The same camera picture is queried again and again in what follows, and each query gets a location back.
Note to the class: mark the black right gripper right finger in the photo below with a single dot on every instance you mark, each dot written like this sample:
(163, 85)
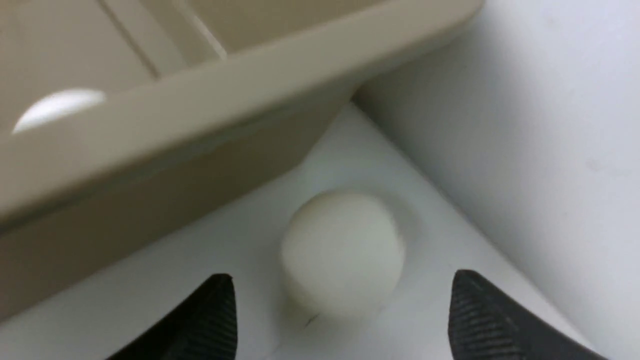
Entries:
(485, 323)

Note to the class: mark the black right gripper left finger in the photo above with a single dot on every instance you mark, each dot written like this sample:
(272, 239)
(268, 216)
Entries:
(204, 326)

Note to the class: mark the plain white ping-pong ball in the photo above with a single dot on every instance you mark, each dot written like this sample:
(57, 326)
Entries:
(342, 255)

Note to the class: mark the white ping-pong ball with logo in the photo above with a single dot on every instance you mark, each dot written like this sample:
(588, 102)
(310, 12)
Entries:
(58, 105)

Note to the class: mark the tan plastic bin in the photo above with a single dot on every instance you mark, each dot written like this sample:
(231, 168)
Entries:
(207, 100)

